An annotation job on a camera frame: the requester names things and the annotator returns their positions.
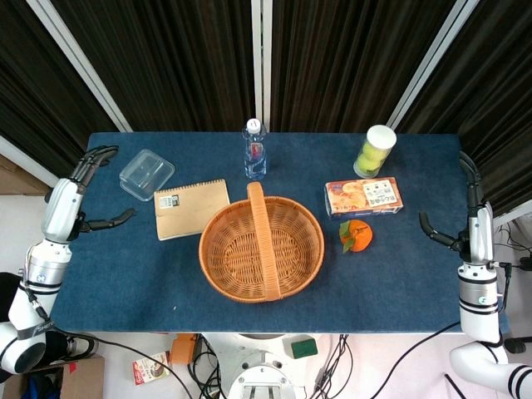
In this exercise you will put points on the orange with green leaves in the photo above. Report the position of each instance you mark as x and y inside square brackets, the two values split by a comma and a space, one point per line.
[356, 236]

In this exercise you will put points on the black power adapter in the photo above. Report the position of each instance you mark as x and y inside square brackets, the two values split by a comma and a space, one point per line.
[525, 262]

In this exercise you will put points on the cardboard box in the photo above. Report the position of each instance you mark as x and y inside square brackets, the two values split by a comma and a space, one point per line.
[66, 378]

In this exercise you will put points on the black sneaker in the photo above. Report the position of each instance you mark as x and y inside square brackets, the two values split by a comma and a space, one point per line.
[79, 345]

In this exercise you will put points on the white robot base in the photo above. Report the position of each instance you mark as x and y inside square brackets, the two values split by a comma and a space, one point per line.
[262, 365]

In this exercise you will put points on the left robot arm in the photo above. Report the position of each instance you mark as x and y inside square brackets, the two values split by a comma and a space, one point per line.
[31, 299]

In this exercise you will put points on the blue table cloth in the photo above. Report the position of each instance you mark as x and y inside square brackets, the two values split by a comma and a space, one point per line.
[266, 291]

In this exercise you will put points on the orange plastic block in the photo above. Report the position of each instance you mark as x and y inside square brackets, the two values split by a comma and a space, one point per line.
[184, 348]

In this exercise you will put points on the green sponge block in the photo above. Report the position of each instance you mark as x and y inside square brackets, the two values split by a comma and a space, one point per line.
[303, 347]

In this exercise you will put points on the clear plastic food container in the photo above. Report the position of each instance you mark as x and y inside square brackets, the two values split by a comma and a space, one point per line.
[145, 174]

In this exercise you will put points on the brown spiral notebook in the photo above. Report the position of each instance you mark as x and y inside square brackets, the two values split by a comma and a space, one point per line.
[192, 210]

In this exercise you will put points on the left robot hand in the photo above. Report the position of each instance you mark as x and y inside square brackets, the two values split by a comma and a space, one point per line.
[62, 208]

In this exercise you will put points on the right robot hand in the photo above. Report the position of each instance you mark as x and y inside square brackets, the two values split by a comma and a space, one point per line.
[479, 232]

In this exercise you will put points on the woven wicker basket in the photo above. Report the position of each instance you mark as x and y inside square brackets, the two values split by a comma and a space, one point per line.
[261, 249]

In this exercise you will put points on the orange biscuit box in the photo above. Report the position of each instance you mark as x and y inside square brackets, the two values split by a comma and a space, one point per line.
[362, 197]

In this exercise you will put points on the clear water bottle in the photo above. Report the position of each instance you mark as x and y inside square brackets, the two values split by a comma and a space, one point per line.
[254, 149]

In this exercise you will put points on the tennis ball tube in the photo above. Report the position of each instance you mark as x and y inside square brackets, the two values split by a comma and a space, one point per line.
[373, 153]

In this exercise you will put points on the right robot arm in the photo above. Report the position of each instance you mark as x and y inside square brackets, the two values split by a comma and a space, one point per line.
[482, 324]

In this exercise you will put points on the small red snack box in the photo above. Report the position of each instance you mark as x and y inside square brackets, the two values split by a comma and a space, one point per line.
[151, 367]

